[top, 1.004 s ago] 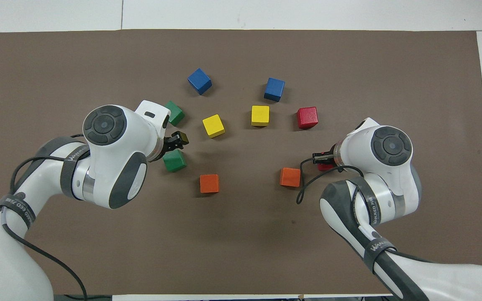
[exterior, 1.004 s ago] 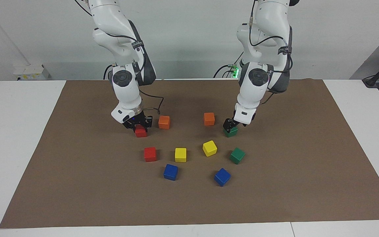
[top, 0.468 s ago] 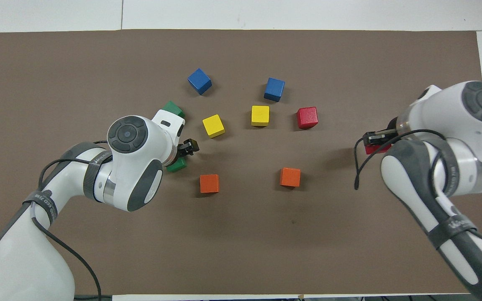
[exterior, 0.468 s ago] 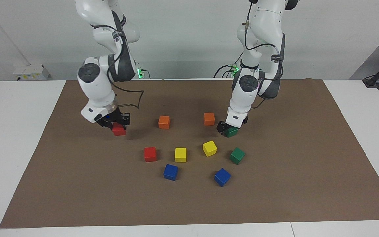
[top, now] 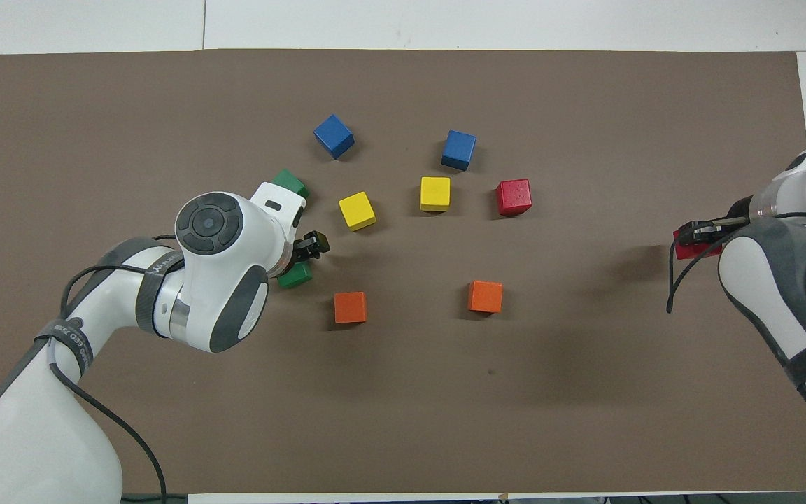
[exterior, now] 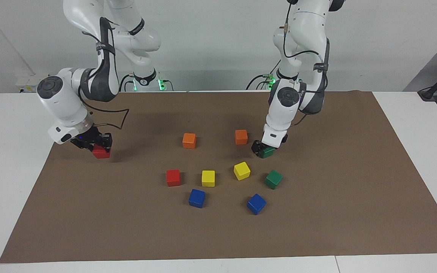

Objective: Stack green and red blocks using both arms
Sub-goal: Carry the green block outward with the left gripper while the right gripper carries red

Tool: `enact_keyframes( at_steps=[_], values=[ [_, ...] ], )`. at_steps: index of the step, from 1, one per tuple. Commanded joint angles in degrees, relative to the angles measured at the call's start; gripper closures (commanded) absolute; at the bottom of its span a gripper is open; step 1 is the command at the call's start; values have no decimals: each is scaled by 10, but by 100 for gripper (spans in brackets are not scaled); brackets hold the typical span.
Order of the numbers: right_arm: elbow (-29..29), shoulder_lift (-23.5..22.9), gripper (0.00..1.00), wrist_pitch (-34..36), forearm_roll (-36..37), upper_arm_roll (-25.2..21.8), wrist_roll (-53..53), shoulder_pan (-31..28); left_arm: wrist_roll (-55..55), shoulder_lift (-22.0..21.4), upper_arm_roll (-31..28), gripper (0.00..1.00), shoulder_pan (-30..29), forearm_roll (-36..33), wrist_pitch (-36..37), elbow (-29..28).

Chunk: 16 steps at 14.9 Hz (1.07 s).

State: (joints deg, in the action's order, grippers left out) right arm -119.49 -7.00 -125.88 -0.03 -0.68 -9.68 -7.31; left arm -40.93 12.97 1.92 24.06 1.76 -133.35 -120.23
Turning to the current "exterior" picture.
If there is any red wooden cube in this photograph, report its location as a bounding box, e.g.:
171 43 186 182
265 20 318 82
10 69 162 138
166 169 181 187
92 143 112 159

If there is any black base cable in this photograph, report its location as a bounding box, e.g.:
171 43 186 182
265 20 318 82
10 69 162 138
246 59 280 91
119 74 135 92

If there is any brown paper table mat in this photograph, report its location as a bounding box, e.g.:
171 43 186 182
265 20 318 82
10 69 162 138
0 90 437 264

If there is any blue wooden cube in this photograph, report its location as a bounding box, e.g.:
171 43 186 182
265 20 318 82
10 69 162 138
188 188 206 209
247 193 267 215

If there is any yellow wooden cube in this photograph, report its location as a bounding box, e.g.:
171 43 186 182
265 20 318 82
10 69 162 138
201 170 216 187
233 162 251 181

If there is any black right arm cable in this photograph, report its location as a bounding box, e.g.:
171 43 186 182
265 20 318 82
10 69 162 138
76 15 130 130

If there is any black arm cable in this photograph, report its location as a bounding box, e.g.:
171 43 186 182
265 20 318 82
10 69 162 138
281 0 331 127
76 15 130 130

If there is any white wall socket box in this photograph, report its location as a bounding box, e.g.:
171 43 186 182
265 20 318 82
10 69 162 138
16 74 50 94

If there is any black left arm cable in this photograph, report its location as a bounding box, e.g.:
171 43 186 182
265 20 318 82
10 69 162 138
281 0 331 127

